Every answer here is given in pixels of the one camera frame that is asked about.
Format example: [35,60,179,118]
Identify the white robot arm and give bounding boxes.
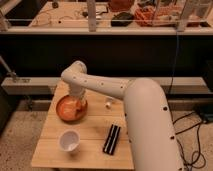
[61,61,184,171]

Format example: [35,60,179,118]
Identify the orange ceramic bowl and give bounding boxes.
[56,95,88,122]

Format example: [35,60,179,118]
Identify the black bowl on shelf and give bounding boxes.
[111,12,134,27]

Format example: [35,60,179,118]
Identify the white paper cup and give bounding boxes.
[59,130,80,153]

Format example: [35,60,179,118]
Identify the wooden table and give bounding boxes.
[31,81,134,171]

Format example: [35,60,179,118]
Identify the black rectangular remote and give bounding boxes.
[103,124,121,155]

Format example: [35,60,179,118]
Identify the orange crate on shelf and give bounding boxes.
[134,6,201,28]

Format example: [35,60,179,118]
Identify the blue hanging cable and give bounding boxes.
[168,32,181,94]

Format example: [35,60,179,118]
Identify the black floor cables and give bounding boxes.
[173,111,211,171]

